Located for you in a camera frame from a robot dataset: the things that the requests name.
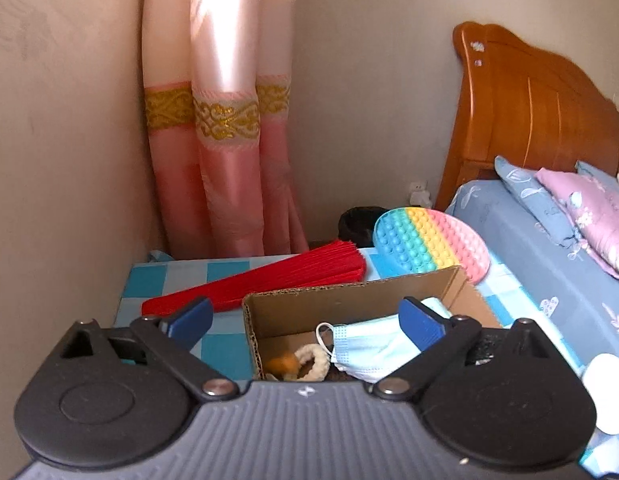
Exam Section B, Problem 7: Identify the light blue face mask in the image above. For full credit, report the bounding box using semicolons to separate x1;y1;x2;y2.
315;297;451;384

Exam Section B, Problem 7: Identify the orange foam earplug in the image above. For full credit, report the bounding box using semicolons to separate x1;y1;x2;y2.
264;352;302;382

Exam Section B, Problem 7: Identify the rainbow pop-it toy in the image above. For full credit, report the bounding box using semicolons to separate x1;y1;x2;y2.
372;207;491;284

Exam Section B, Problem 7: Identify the brown cardboard box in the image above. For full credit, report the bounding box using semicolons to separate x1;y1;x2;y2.
242;266;501;379

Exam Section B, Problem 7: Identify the red folding fan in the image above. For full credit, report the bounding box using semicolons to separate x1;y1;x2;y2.
141;240;367;318

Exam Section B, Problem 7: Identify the black round object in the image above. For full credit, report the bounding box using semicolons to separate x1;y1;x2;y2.
338;206;387;248

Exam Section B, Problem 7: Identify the blue floral bedsheet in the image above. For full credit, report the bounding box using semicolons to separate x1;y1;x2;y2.
446;180;619;370

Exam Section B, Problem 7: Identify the blue floral pillow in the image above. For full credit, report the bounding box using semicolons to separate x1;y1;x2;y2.
494;156;582;248

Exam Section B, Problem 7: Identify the white round object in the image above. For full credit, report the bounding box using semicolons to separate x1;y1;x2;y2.
582;353;619;436

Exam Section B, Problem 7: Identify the pink floral pillow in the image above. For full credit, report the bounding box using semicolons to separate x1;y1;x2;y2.
536;168;619;280

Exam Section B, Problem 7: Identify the wooden bed headboard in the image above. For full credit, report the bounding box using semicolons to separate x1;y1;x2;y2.
435;22;619;209

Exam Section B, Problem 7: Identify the pink curtain with gold band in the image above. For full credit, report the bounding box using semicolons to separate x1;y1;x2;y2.
141;0;308;259

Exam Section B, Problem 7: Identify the cream scrunchie hair tie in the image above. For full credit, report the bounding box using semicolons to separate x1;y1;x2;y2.
293;342;332;384

